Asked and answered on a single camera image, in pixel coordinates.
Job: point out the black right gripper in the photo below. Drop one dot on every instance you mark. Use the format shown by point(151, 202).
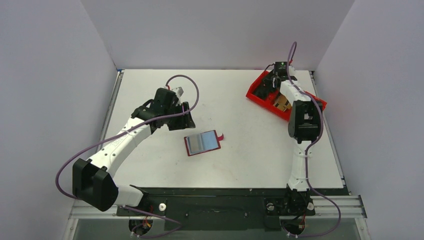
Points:
point(271, 82)

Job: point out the red three-compartment bin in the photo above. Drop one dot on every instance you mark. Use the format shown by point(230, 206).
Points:
point(280, 93)

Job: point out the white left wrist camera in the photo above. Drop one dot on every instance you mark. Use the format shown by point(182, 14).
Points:
point(178, 90)

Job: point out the aluminium front rail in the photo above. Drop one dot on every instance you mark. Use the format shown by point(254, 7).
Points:
point(350, 206)

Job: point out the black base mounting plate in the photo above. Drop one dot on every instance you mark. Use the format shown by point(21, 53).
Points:
point(223, 209)

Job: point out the gold cards in bin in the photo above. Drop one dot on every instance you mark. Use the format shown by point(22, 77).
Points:
point(282, 103)

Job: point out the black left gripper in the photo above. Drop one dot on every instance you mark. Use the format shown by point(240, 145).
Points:
point(185, 117)

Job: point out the red leather card holder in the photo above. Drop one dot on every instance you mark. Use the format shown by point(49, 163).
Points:
point(204, 142)

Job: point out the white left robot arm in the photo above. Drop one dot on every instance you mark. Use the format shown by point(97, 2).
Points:
point(93, 179)

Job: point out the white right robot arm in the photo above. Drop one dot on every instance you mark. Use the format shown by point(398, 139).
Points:
point(305, 125)

